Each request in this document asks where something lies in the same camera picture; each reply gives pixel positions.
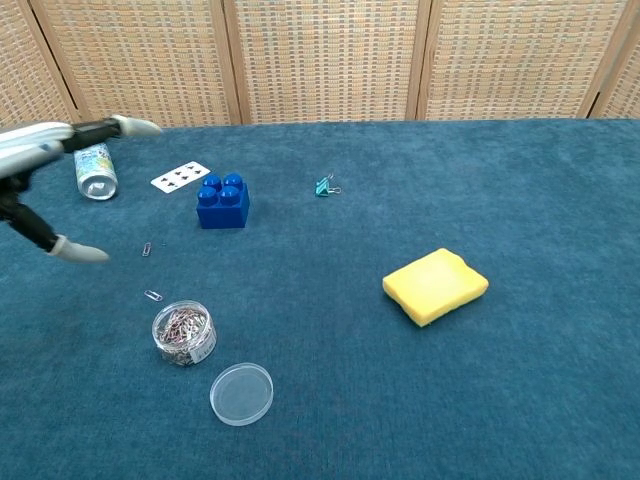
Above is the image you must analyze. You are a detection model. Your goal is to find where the clear jar of paper clips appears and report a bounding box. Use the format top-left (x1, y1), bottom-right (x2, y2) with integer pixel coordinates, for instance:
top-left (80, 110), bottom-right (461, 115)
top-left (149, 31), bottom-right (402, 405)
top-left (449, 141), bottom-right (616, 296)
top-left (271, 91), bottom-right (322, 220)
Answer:
top-left (151, 299), bottom-right (218, 368)

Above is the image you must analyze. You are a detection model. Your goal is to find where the blue building block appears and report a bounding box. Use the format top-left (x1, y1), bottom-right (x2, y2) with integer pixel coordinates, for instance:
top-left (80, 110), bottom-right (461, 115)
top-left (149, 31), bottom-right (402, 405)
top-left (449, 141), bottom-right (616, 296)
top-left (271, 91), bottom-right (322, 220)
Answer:
top-left (195, 172), bottom-right (251, 230)

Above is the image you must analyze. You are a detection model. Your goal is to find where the teal binder clip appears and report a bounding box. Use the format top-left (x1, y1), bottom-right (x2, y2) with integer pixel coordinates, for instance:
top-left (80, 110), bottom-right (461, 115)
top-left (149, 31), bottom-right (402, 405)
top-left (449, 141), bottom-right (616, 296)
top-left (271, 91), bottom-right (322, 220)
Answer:
top-left (314, 171), bottom-right (343, 198)

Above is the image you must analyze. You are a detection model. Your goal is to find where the printed drink can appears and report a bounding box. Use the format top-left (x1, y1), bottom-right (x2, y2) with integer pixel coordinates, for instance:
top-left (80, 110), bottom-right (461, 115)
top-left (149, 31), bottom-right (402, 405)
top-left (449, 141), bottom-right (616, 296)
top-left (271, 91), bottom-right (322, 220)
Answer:
top-left (73, 141), bottom-right (119, 201)

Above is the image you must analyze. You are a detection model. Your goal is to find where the teal table cloth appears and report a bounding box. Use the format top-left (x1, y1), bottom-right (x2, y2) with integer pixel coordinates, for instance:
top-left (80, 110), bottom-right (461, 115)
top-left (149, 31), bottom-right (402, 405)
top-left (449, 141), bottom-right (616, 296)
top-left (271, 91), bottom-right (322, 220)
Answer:
top-left (0, 117), bottom-right (640, 480)

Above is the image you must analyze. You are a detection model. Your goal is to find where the clear round lid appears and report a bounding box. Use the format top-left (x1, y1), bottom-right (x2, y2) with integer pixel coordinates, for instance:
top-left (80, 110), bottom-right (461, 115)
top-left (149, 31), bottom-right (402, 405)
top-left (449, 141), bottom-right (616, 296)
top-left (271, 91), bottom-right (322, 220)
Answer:
top-left (209, 362), bottom-right (275, 427)

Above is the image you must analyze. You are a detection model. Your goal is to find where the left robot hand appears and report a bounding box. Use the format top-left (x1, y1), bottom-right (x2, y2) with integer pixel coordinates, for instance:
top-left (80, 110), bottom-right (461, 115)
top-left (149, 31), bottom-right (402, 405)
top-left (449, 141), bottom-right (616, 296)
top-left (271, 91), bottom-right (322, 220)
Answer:
top-left (0, 114), bottom-right (164, 265)

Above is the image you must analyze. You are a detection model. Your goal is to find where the playing card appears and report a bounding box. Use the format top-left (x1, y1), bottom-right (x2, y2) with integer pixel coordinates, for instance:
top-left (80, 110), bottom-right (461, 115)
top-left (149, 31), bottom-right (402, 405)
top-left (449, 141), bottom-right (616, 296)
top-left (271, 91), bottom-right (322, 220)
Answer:
top-left (150, 160), bottom-right (211, 194)

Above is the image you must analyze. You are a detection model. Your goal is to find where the woven folding screen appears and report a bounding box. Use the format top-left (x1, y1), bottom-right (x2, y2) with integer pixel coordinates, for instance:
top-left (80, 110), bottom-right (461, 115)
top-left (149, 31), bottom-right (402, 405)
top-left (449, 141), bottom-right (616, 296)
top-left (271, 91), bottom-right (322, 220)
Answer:
top-left (0, 0), bottom-right (640, 135)

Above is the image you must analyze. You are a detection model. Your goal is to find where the yellow sponge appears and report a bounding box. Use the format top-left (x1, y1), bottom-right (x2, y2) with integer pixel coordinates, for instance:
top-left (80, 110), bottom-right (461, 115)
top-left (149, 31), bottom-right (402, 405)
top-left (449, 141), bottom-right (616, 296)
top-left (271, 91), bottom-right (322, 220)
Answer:
top-left (382, 247), bottom-right (490, 329)

